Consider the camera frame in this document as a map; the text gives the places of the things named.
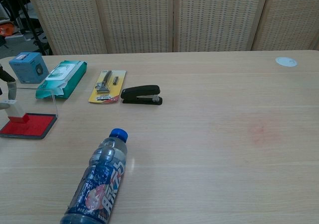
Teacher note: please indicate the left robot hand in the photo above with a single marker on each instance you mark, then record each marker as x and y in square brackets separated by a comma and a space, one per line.
[10, 78]

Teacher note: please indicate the black stapler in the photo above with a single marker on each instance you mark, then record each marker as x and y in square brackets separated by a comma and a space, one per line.
[140, 92]

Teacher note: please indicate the red ink pad clear lid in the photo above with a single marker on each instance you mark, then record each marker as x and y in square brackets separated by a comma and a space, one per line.
[27, 128]

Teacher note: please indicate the orange object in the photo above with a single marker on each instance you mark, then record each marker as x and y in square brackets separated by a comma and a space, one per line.
[6, 30]

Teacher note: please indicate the clear red stamp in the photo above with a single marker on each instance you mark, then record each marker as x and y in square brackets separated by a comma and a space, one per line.
[15, 110]

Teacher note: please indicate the black tripod stand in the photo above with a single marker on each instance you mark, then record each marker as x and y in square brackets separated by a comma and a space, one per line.
[32, 22]

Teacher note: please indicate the wooden folding screen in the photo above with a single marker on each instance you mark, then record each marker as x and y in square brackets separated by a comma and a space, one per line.
[174, 17]

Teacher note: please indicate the blue sports drink bottle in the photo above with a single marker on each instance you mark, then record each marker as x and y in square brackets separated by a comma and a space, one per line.
[102, 179]

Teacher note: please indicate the blue cardboard box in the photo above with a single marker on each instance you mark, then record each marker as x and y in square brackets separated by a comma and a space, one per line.
[27, 67]

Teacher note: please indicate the green wet wipes pack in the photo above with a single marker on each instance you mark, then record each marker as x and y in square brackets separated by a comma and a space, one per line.
[66, 77]

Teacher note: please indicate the razor in yellow blister pack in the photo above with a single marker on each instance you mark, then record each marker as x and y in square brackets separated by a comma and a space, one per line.
[108, 87]

